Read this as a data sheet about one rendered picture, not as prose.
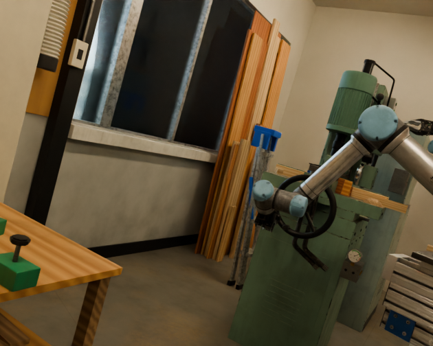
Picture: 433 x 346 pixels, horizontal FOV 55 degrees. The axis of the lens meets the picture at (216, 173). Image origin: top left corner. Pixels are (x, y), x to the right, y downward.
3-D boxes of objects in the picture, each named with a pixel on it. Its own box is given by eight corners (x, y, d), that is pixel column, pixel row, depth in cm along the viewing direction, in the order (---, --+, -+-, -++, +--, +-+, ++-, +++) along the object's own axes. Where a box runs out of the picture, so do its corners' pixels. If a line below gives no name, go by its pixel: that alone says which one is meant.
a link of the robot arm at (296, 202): (311, 196, 150) (283, 187, 154) (306, 198, 140) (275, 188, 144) (305, 217, 151) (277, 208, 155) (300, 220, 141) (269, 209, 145)
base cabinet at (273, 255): (225, 337, 218) (264, 209, 212) (262, 309, 270) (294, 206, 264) (306, 379, 198) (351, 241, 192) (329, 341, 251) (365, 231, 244)
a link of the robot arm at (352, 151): (378, 108, 153) (282, 196, 165) (378, 104, 143) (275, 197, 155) (401, 131, 150) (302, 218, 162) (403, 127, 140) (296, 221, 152)
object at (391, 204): (296, 179, 221) (298, 172, 221) (297, 179, 223) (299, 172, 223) (405, 213, 197) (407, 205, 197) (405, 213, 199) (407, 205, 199)
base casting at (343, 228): (264, 209, 212) (270, 193, 211) (295, 206, 264) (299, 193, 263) (352, 241, 193) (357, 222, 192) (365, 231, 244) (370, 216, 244)
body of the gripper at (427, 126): (422, 118, 219) (447, 123, 214) (422, 121, 227) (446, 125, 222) (417, 132, 220) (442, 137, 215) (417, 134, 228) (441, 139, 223)
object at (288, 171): (273, 172, 229) (276, 163, 229) (275, 172, 231) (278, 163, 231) (385, 206, 203) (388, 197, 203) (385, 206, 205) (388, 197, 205)
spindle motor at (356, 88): (322, 127, 209) (340, 67, 206) (328, 132, 225) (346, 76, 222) (357, 136, 201) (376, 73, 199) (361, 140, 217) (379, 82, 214)
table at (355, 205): (253, 180, 206) (256, 169, 205) (272, 182, 233) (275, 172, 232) (377, 222, 179) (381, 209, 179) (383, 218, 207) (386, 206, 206)
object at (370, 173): (353, 184, 224) (360, 163, 223) (354, 184, 230) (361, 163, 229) (371, 189, 220) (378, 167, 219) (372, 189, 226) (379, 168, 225)
